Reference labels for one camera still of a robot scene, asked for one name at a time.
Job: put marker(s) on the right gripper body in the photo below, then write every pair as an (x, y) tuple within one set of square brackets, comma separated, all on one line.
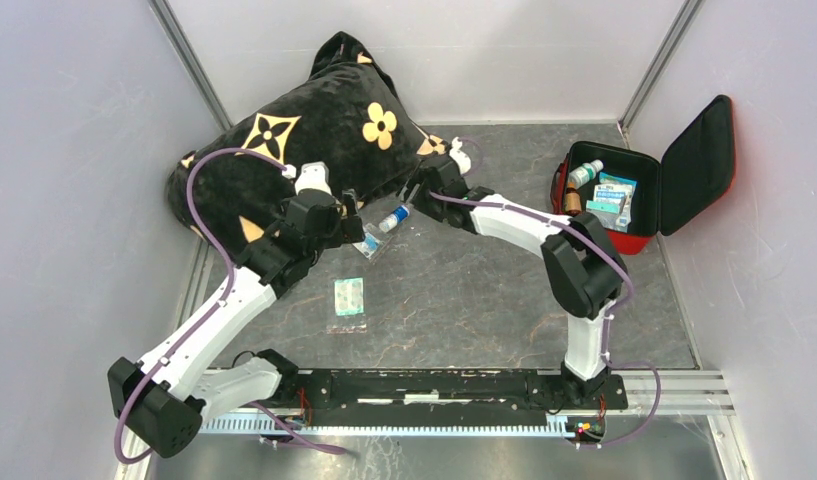
[(423, 200)]

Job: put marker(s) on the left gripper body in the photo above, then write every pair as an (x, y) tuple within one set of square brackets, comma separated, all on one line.
[(351, 229)]

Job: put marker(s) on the blue white clear packet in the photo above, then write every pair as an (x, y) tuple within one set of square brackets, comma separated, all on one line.
[(372, 246)]

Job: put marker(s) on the white bottle blue label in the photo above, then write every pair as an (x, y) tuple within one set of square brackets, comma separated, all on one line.
[(394, 219)]

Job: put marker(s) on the teal plaster packet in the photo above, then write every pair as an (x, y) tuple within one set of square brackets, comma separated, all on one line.
[(349, 296)]

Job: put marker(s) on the brown bottle orange cap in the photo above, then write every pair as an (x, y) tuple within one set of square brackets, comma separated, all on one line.
[(572, 205)]

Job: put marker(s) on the white bottle green label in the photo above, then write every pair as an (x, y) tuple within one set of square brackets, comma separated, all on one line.
[(584, 173)]

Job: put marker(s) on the white blue gauze packet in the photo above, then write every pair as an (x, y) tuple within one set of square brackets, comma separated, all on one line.
[(616, 194)]

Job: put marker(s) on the blue white wipes pack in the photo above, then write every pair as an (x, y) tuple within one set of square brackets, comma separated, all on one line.
[(623, 221)]

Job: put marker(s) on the red medicine kit case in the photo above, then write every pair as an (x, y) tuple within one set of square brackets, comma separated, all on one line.
[(696, 170)]

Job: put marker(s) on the small clear zip bag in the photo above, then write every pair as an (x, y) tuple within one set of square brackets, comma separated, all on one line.
[(610, 208)]

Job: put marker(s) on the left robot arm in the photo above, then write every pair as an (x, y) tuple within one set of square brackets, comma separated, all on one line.
[(166, 396)]

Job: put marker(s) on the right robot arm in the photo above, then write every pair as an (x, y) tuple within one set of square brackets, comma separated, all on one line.
[(587, 276)]

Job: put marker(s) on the black pillow with gold flowers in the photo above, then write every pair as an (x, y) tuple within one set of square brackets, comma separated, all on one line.
[(347, 115)]

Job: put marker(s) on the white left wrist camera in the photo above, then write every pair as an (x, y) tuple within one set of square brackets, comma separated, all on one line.
[(310, 176)]

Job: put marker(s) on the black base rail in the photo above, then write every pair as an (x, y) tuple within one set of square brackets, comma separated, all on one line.
[(442, 397)]

